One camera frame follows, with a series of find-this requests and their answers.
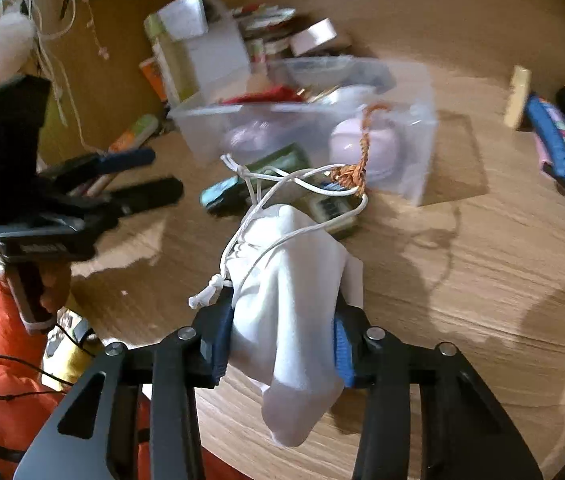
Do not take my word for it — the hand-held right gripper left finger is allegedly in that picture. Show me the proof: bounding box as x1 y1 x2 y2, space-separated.
15 305 236 480

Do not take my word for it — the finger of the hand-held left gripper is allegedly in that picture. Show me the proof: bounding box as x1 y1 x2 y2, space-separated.
37 147 156 188
105 176 184 217

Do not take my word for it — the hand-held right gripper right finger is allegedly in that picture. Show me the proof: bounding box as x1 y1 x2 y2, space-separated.
333 307 543 480

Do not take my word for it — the white drawstring bag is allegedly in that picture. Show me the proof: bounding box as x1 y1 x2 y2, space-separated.
187 152 369 449

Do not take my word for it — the red pouch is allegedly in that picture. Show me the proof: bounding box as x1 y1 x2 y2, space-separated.
221 85 304 107

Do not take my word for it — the pink cream jar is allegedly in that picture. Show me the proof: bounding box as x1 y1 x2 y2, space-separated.
329 114 399 182

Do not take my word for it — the clear plastic storage box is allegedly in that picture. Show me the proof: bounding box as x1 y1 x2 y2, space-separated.
166 55 439 207

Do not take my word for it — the person's left hand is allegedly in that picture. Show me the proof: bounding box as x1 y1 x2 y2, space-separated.
0 259 72 315

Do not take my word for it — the green orange tube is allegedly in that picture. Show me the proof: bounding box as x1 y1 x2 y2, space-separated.
106 113 160 154

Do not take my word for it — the dark teal case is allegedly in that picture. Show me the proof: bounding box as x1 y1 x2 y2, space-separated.
200 176 254 217

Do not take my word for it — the orange packet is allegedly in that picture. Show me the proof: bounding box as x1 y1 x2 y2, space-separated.
139 57 169 104

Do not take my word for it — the white plush ball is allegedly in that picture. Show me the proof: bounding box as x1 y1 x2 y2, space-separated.
0 11 34 84

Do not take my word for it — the green box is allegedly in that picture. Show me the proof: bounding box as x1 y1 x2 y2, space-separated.
244 143 312 182

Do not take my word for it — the tall white box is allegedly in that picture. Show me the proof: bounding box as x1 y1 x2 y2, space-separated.
143 0 252 107

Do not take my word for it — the calculator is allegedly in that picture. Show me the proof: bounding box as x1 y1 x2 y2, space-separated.
307 191 364 239

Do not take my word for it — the pile of printed cards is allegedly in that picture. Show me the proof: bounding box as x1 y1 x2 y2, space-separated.
234 4 297 42

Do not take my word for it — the small white box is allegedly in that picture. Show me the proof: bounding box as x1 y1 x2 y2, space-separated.
289 18 339 57

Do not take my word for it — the blue zip pouch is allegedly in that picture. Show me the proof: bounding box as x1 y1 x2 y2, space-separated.
527 95 565 192

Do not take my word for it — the beige block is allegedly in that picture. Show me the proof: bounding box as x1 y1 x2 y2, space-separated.
504 65 533 131

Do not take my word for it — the pink bead string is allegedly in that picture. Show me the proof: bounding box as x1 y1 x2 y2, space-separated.
81 0 109 59

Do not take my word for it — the white string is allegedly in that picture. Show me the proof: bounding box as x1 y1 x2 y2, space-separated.
26 0 94 152

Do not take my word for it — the orange braided cord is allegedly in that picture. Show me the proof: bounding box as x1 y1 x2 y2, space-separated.
329 104 394 197

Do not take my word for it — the thin black cable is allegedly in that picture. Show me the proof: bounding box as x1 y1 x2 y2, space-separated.
0 324 96 462

